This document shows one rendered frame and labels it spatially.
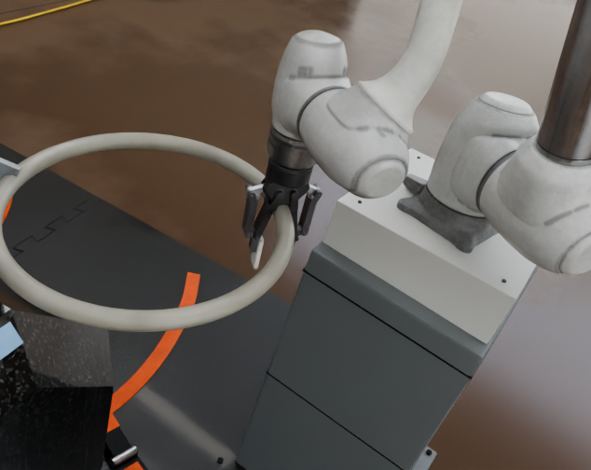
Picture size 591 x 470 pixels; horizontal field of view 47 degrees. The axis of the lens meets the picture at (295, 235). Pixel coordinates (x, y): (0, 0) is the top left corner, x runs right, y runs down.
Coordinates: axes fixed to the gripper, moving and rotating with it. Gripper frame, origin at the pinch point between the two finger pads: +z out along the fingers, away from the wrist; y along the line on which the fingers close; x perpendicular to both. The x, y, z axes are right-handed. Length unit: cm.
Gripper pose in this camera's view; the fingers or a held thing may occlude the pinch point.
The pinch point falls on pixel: (270, 250)
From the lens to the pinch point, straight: 123.4
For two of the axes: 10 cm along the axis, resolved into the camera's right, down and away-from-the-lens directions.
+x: 2.8, 6.4, -7.2
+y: -9.4, 0.3, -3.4
